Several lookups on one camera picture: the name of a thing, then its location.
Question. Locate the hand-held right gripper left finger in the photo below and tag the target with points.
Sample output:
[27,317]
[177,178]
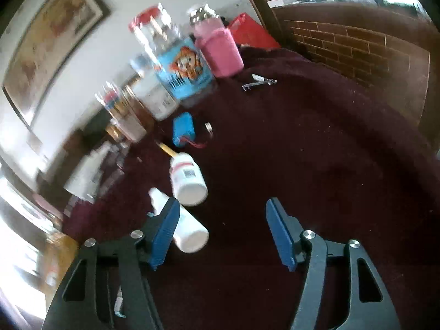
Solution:
[165,235]

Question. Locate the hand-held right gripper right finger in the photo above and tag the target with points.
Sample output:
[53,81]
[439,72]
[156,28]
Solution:
[280,237]

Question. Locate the white nozzle bottle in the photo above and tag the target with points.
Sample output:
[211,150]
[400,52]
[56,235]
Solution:
[190,233]

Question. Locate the white bottle red label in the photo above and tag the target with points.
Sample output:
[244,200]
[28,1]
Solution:
[189,182]

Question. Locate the yellow pencil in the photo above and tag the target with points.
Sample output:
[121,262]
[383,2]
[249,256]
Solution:
[167,148]

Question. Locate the dark red tablecloth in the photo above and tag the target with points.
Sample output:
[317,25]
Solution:
[309,151]

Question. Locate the blue battery pack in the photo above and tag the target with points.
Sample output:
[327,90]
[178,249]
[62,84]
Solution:
[182,129]

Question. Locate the small metal part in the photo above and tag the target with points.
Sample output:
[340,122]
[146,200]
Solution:
[209,128]

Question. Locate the white plastic tub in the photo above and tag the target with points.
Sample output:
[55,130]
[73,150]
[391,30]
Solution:
[154,92]

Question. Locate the metal nail clipper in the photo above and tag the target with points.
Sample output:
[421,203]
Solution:
[259,82]

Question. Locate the clear jar blue label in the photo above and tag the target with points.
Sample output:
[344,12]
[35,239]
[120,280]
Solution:
[178,62]

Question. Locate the bottle in pink knitted sleeve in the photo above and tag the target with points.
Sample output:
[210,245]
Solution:
[220,51]

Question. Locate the brick pattern panel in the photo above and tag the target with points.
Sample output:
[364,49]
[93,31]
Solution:
[350,51]

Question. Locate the red bag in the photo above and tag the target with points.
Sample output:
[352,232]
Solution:
[252,32]

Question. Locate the framed wall picture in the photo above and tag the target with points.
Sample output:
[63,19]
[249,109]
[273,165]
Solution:
[51,44]

